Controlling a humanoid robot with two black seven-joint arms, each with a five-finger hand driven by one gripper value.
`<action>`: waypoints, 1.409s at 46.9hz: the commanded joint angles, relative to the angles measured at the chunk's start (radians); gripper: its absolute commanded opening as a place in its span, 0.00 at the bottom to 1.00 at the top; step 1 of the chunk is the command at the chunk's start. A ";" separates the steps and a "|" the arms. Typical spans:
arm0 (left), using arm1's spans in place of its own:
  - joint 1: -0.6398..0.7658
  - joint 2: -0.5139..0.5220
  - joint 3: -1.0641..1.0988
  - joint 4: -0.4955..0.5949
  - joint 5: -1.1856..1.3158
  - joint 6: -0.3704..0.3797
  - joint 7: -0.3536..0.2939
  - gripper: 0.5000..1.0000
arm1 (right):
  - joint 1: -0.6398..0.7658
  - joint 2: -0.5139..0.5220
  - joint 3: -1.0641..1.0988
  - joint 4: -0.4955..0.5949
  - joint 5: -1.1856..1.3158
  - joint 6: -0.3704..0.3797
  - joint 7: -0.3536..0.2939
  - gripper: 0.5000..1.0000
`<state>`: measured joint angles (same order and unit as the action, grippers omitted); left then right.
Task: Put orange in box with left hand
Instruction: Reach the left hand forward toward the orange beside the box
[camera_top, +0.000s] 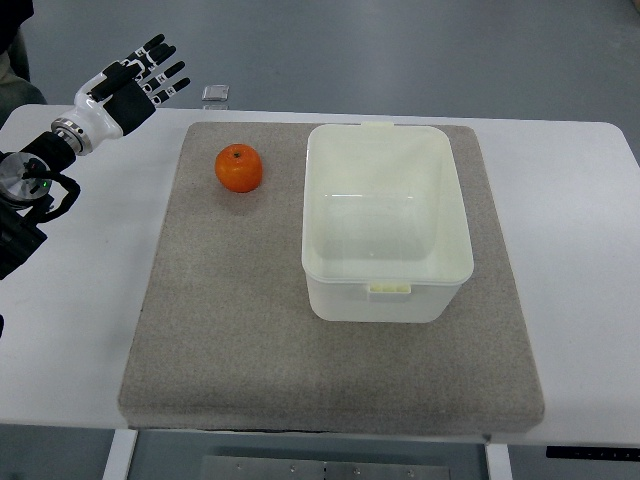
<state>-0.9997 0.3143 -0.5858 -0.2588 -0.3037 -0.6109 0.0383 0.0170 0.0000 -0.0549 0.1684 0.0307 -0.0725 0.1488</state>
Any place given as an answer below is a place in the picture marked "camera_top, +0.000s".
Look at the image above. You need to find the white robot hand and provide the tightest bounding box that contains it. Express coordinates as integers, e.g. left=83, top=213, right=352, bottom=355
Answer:
left=52, top=34, right=191, bottom=152

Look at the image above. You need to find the orange fruit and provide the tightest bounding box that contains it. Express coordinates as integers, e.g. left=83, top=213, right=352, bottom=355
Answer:
left=214, top=144, right=263, bottom=193

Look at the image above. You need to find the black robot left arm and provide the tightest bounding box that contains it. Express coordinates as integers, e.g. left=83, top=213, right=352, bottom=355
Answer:
left=1, top=34, right=190, bottom=278

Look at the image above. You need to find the white plastic box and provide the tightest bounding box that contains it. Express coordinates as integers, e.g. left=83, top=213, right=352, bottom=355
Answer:
left=301, top=124, right=474, bottom=323

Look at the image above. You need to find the small silver floor plate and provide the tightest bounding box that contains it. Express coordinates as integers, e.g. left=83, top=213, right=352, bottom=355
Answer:
left=201, top=85, right=230, bottom=102

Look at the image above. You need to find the grey felt mat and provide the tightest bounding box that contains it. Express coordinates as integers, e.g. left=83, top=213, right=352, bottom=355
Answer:
left=118, top=122, right=545, bottom=436

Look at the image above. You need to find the white left table leg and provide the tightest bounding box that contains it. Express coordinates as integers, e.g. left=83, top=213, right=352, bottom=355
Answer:
left=102, top=429, right=138, bottom=480

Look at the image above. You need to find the white table leg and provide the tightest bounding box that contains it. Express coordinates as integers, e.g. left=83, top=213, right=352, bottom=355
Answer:
left=102, top=429, right=138, bottom=480
left=485, top=443, right=513, bottom=480

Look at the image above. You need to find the white right table leg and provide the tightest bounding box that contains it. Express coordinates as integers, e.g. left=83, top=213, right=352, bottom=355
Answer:
left=485, top=443, right=513, bottom=480

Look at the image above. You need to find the black table control panel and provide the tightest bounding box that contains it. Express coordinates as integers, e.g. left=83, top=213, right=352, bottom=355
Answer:
left=545, top=446, right=640, bottom=462

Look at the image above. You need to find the grey metal base plate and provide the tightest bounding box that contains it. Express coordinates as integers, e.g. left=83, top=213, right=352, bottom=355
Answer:
left=199, top=455, right=451, bottom=480

